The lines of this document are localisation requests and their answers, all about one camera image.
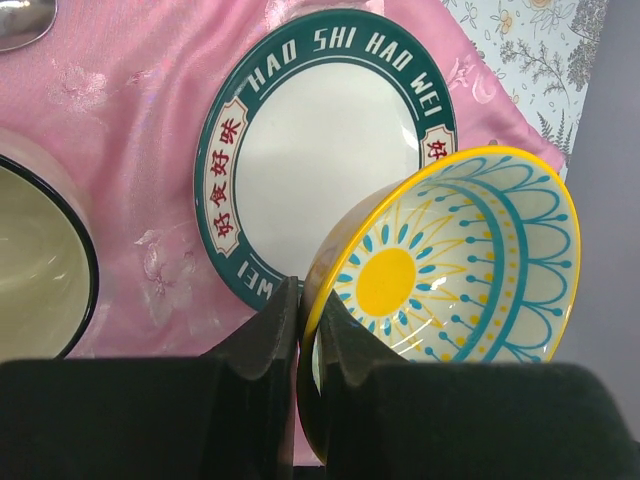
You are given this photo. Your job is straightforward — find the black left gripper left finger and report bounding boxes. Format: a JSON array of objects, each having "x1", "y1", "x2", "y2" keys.
[{"x1": 1, "y1": 277, "x2": 298, "y2": 479}]

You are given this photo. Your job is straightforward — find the silver spoon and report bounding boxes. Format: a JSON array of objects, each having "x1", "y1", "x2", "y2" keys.
[{"x1": 1, "y1": 0, "x2": 58, "y2": 53}]

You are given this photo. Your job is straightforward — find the green rimmed white plate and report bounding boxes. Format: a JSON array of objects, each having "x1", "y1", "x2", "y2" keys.
[{"x1": 194, "y1": 8, "x2": 458, "y2": 309}]

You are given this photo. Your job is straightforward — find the yellow sun patterned bowl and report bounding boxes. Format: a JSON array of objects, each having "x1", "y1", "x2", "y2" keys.
[{"x1": 297, "y1": 145, "x2": 581, "y2": 459}]

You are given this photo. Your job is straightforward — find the pink satin cloth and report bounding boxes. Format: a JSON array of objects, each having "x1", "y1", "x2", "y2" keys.
[{"x1": 0, "y1": 0, "x2": 571, "y2": 469}]

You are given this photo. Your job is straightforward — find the cream enamel mug black rim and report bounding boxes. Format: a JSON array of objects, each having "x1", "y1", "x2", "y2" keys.
[{"x1": 1, "y1": 129, "x2": 99, "y2": 361}]

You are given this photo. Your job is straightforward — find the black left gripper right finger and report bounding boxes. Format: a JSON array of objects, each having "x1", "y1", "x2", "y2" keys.
[{"x1": 319, "y1": 296, "x2": 639, "y2": 479}]

